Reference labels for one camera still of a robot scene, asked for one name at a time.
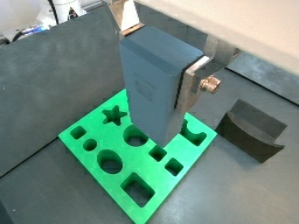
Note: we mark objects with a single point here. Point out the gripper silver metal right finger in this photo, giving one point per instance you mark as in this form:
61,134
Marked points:
198,77

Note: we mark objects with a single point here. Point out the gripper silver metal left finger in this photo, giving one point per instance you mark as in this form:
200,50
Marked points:
125,13

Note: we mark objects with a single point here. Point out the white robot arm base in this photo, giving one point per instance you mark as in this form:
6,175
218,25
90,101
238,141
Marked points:
55,12

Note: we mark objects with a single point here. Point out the dark grey curved block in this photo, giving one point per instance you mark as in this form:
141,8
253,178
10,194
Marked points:
253,130

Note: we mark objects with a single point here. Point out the dark grey raised panel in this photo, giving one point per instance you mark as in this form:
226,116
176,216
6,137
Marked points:
57,75

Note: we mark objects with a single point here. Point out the green shape sorter board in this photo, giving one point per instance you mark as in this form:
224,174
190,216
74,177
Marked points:
136,170

